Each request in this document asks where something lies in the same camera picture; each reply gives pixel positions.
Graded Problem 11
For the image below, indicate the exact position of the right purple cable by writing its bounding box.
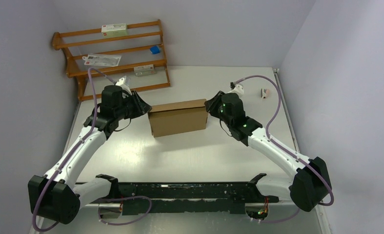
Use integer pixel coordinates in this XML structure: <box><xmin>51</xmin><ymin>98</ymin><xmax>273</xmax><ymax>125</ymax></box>
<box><xmin>230</xmin><ymin>75</ymin><xmax>335</xmax><ymax>224</ymax></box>

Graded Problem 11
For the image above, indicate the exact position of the small blue object on shelf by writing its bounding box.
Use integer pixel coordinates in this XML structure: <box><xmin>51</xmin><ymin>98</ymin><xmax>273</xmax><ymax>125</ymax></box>
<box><xmin>149</xmin><ymin>45</ymin><xmax>161</xmax><ymax>55</ymax></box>

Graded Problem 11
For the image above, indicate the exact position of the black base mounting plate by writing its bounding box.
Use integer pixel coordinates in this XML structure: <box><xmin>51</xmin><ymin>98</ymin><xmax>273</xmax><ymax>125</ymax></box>
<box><xmin>87</xmin><ymin>181</ymin><xmax>280</xmax><ymax>216</ymax></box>

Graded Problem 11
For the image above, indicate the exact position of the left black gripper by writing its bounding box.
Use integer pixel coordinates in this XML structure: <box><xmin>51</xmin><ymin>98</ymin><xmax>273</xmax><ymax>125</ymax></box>
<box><xmin>115</xmin><ymin>90</ymin><xmax>152</xmax><ymax>120</ymax></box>

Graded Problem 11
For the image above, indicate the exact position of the aluminium frame rail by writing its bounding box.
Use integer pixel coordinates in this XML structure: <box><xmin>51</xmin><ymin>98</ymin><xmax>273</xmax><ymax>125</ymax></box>
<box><xmin>28</xmin><ymin>182</ymin><xmax>333</xmax><ymax>234</ymax></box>

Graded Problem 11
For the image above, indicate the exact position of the brown cardboard box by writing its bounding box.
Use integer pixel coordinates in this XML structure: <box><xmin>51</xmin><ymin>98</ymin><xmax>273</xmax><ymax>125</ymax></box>
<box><xmin>148</xmin><ymin>99</ymin><xmax>208</xmax><ymax>138</ymax></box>

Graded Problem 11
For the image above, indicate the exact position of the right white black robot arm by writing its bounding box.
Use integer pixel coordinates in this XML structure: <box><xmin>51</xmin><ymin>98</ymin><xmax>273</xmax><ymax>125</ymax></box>
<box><xmin>204</xmin><ymin>91</ymin><xmax>333</xmax><ymax>212</ymax></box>

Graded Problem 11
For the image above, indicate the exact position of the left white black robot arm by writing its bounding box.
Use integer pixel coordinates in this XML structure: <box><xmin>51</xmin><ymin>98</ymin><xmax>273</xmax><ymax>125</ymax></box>
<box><xmin>28</xmin><ymin>85</ymin><xmax>152</xmax><ymax>232</ymax></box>

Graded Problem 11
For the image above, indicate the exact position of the white box lower shelf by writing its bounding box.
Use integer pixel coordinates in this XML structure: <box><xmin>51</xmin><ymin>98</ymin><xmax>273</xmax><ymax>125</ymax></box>
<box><xmin>134</xmin><ymin>64</ymin><xmax>156</xmax><ymax>77</ymax></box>

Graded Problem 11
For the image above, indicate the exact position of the orange wooden shelf rack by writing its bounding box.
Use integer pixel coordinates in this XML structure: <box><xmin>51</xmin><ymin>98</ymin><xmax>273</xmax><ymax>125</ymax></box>
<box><xmin>52</xmin><ymin>19</ymin><xmax>171</xmax><ymax>101</ymax></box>

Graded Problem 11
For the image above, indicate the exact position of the small pink white object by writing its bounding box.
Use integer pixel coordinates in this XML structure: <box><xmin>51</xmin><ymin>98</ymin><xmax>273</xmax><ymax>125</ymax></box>
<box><xmin>261</xmin><ymin>89</ymin><xmax>270</xmax><ymax>99</ymax></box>

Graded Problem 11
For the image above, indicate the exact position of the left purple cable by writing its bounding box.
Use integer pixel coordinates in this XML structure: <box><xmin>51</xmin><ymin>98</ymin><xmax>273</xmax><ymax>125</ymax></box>
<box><xmin>31</xmin><ymin>67</ymin><xmax>153</xmax><ymax>233</ymax></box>

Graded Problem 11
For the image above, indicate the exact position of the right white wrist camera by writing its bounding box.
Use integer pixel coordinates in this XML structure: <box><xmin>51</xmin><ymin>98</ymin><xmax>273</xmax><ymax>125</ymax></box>
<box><xmin>228</xmin><ymin>82</ymin><xmax>244</xmax><ymax>98</ymax></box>

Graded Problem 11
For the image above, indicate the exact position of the clear plastic package on shelf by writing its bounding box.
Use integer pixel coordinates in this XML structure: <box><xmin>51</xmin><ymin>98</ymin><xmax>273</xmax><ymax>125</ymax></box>
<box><xmin>82</xmin><ymin>54</ymin><xmax>121</xmax><ymax>67</ymax></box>

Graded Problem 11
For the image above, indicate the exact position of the white green box top shelf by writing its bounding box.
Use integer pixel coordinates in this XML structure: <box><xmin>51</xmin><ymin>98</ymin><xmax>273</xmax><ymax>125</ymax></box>
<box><xmin>101</xmin><ymin>23</ymin><xmax>128</xmax><ymax>38</ymax></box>

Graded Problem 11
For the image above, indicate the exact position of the purple cable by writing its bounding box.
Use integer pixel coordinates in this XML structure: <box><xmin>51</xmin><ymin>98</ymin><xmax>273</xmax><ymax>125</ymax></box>
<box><xmin>31</xmin><ymin>67</ymin><xmax>153</xmax><ymax>233</ymax></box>
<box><xmin>230</xmin><ymin>75</ymin><xmax>335</xmax><ymax>224</ymax></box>

